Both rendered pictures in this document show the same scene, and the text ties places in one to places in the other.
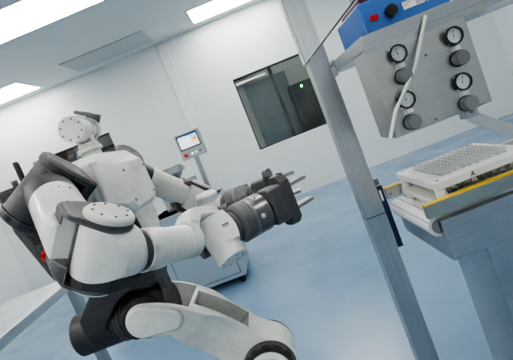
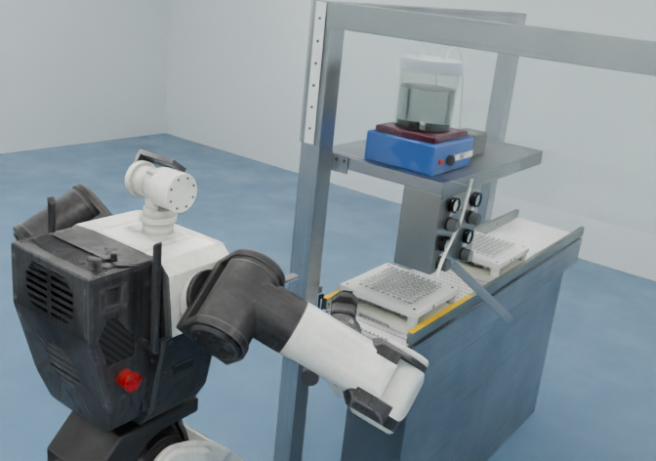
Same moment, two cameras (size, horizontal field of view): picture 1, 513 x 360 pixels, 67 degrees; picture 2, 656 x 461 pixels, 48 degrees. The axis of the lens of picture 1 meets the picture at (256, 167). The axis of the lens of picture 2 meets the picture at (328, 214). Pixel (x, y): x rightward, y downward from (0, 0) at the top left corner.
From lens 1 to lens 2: 132 cm
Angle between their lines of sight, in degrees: 57
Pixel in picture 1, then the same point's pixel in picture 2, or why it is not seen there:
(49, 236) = (386, 376)
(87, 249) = (411, 390)
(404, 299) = (299, 416)
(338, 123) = (317, 221)
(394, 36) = (455, 189)
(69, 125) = (182, 187)
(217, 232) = not seen: hidden behind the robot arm
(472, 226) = (425, 352)
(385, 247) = not seen: hidden behind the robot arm
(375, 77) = (438, 220)
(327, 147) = not seen: outside the picture
